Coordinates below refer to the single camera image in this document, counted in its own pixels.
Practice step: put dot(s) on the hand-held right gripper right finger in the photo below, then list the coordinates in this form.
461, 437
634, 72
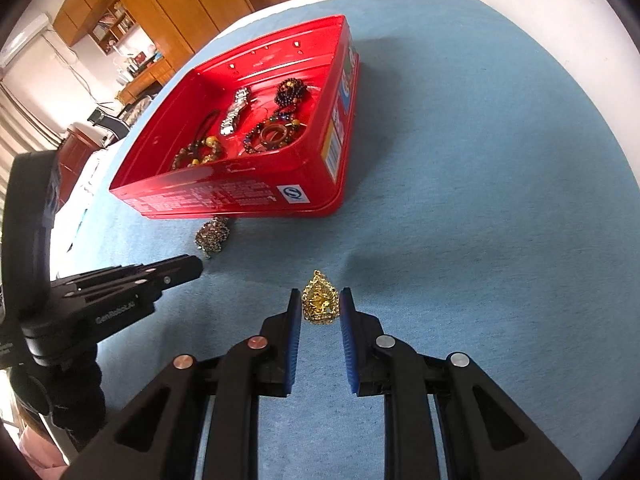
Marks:
349, 345

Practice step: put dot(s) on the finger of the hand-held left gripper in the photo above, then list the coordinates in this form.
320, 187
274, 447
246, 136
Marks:
160, 284
140, 270

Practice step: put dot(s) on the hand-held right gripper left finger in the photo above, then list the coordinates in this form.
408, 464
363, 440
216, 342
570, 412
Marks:
292, 340

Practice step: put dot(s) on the gold pendant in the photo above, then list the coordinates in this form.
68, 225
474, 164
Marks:
320, 302

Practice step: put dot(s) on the red tin box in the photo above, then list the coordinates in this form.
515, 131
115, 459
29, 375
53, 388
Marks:
225, 192

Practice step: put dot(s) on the silver wrist watch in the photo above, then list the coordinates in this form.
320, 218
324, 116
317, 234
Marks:
234, 112

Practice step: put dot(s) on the person's left hand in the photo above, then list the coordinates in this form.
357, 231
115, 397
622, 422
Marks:
75, 400

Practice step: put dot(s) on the white bedding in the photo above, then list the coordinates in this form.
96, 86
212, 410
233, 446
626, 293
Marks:
85, 195

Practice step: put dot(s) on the brown wooden headboard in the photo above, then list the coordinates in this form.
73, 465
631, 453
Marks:
75, 155

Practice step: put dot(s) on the striped curtain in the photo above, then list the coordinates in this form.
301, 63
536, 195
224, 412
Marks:
25, 125

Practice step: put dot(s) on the black chair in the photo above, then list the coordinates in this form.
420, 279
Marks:
112, 122

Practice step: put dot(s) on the blue cloth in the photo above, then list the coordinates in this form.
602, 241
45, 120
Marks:
475, 210

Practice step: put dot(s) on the wooden desk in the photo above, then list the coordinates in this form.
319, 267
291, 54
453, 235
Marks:
145, 80

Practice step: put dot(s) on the white air conditioner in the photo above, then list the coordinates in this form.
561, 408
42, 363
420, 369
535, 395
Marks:
25, 37

